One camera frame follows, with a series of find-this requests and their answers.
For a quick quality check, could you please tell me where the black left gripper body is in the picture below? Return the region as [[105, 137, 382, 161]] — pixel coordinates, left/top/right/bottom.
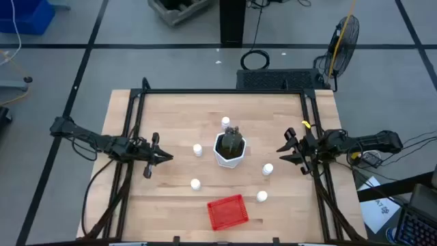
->
[[131, 132, 161, 180]]

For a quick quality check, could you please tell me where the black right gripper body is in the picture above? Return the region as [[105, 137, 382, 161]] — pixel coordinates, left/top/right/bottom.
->
[[284, 127, 328, 176]]

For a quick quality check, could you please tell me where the red plastic mesh basket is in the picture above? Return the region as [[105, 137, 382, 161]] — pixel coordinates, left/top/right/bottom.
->
[[207, 193, 250, 232]]

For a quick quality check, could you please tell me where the green cactus plant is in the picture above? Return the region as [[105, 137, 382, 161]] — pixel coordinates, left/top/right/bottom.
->
[[221, 125, 244, 154]]

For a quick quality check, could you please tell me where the black power adapter box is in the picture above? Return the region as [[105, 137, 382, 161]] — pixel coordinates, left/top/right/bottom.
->
[[361, 152, 383, 169]]

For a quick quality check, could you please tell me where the white hexagonal plant pot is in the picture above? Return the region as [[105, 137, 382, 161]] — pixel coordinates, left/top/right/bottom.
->
[[213, 132, 247, 169]]

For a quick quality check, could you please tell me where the black perforated computer case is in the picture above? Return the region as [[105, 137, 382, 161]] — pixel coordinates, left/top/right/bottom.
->
[[236, 68, 325, 91]]

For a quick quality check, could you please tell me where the black beam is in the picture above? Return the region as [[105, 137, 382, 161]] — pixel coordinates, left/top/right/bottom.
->
[[356, 170, 437, 202]]

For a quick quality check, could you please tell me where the white paper sheet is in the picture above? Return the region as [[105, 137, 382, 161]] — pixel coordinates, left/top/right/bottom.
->
[[356, 176, 401, 235]]

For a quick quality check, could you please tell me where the black floor fan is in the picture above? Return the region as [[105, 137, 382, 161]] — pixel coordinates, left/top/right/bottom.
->
[[322, 14, 361, 92]]

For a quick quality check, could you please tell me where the dark laptop lid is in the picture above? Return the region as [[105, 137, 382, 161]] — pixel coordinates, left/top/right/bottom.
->
[[408, 183, 437, 219]]

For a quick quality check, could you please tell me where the dark backlit keyboard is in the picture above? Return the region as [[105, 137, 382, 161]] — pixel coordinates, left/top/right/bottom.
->
[[394, 208, 437, 246]]

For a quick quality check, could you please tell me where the grey moulded packing crate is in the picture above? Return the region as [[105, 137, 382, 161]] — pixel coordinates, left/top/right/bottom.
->
[[147, 0, 214, 27]]

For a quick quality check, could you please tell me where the grey stand foot with castor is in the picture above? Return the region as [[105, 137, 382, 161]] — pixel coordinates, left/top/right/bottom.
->
[[0, 77, 33, 92]]

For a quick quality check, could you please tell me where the blue plastic bin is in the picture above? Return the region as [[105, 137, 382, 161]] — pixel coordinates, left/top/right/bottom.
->
[[0, 0, 56, 36]]

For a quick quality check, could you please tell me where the black thick arm cable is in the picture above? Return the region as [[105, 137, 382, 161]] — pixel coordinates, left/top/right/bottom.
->
[[81, 159, 115, 236]]

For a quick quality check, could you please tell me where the black aluminium table frame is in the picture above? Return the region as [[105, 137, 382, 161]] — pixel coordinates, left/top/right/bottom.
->
[[76, 77, 368, 246]]

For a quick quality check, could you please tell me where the black coiled floor cable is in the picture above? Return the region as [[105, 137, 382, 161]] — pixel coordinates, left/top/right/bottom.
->
[[240, 0, 271, 71]]

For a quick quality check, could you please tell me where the black upright post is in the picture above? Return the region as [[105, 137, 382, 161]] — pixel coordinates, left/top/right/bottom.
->
[[219, 0, 247, 48]]

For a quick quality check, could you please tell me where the orange floor cable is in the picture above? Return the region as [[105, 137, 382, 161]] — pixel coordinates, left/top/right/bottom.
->
[[0, 49, 31, 107]]

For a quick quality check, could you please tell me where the white thin cable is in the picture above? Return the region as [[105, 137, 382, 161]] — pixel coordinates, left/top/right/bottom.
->
[[0, 0, 23, 68]]

